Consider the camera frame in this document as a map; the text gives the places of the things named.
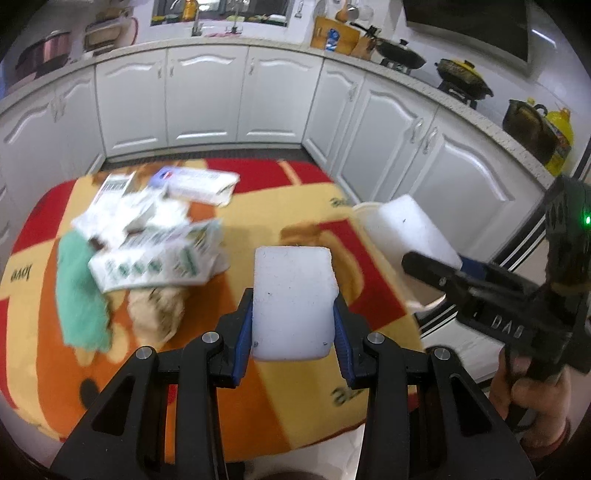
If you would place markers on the white green-print carton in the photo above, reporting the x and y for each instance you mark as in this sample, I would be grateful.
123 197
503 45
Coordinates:
152 267

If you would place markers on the white foam block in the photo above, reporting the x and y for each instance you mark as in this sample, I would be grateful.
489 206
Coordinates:
411 230
293 300

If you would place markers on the pink cooking pot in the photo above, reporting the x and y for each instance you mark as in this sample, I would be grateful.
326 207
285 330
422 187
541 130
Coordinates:
44 53

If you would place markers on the wooden knife block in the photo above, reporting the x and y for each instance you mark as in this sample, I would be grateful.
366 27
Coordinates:
364 46

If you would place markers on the wooden cutting board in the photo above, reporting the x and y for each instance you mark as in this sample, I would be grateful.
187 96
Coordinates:
321 30

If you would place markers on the black pan with yellow lid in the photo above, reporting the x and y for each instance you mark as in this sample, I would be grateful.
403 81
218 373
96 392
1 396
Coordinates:
461 76

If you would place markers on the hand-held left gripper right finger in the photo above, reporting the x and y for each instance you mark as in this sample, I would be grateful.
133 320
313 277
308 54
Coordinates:
344 341

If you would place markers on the crumpled beige paper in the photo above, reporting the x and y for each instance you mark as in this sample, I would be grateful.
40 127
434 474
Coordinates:
154 314

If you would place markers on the white plastic bin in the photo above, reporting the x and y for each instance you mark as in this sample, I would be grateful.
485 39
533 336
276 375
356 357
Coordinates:
422 295

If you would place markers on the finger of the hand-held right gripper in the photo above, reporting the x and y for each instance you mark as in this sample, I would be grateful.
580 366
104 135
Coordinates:
429 272
473 268

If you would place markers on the printed blanket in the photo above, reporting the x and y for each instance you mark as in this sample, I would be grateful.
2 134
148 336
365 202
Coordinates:
286 207

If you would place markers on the white pink rice cooker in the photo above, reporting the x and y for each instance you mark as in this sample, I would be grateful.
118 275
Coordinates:
108 37

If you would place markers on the person's right hand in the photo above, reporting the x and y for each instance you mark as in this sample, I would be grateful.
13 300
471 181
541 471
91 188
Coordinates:
540 397

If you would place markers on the white packet with blue label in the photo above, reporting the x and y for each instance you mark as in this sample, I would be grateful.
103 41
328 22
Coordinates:
198 184

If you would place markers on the black wok with lid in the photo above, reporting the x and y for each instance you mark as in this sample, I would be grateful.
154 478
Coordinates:
401 53

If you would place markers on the yellow oil bottle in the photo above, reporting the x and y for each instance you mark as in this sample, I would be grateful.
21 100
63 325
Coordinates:
561 134

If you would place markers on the metal faucet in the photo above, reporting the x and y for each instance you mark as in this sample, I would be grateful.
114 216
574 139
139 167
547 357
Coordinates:
197 25

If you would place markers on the green cloth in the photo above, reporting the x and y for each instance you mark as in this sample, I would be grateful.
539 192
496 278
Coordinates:
81 295

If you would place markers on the white kitchen cabinets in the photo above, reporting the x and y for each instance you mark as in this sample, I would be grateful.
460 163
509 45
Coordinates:
207 92

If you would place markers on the white box with barcode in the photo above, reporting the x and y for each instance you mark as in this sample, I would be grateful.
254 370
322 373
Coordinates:
113 189

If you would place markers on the black range hood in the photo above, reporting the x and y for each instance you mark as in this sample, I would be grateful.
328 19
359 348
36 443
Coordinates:
466 23

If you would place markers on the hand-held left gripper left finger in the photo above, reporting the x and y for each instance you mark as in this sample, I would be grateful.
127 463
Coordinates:
244 341

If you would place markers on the kitchen window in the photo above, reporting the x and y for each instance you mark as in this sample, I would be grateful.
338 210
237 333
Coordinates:
217 9

